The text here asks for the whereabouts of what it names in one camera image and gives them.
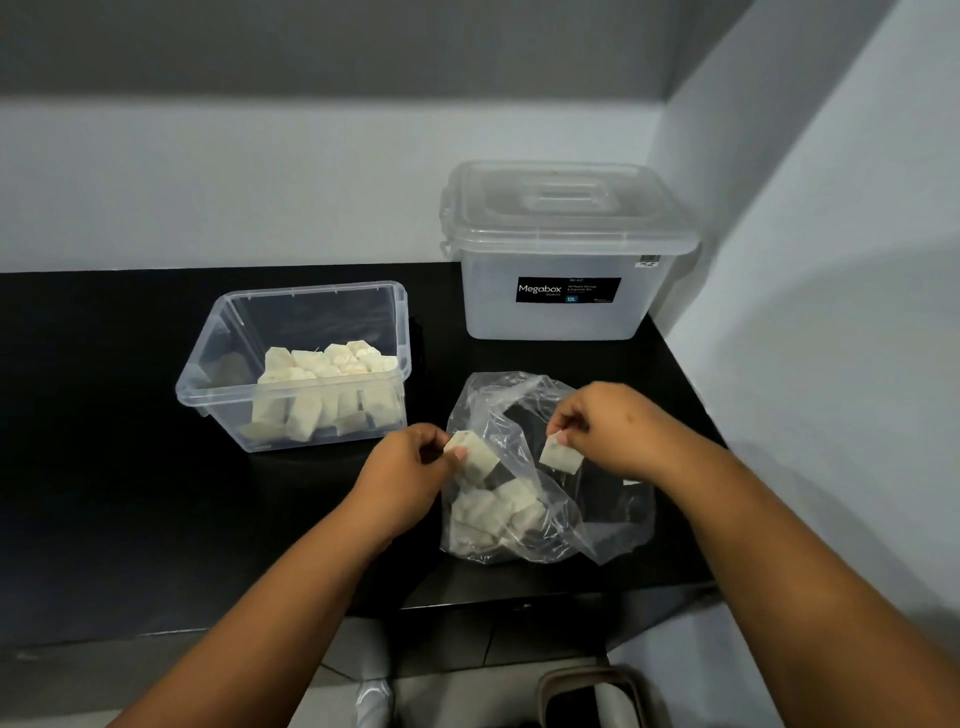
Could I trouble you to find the person's right hand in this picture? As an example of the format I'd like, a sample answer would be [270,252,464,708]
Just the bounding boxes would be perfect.
[545,382,710,485]

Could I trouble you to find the person's right forearm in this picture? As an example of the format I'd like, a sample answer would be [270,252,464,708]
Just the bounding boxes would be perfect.
[659,442,960,728]

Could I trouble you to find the white blocks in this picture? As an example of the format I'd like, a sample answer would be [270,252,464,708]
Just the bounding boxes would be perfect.
[449,476,549,556]

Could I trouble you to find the person's left forearm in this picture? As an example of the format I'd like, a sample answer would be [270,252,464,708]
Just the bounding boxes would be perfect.
[108,509,399,728]

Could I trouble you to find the small clear bin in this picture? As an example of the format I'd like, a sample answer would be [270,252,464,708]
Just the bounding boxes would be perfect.
[174,281,414,454]

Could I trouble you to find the white rounded object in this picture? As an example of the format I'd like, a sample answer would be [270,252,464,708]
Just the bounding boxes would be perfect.
[596,686,639,728]

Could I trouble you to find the clear plastic bag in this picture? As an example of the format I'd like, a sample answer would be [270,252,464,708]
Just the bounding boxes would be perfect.
[438,371,658,568]

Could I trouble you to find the brown rimmed bin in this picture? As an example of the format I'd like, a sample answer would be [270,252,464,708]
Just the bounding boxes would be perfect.
[536,665,654,728]

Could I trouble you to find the large translucent storage container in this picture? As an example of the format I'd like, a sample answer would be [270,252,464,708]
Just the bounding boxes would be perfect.
[459,251,680,343]

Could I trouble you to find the translucent lid with handle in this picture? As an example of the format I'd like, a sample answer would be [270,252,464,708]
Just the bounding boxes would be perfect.
[438,159,703,262]

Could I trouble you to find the silver metal object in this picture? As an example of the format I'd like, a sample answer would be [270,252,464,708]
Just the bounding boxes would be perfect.
[356,678,395,728]

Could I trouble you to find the dark cabinet front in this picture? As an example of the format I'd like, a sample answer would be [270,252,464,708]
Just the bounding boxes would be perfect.
[344,584,721,676]

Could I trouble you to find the group of white paper pouches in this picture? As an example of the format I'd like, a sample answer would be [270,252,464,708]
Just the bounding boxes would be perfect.
[239,339,403,444]

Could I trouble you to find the white block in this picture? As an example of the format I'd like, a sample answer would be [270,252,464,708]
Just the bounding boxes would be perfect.
[539,431,585,475]
[443,430,502,485]

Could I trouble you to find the person's left hand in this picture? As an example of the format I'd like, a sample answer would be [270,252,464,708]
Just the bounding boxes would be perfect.
[352,423,470,545]

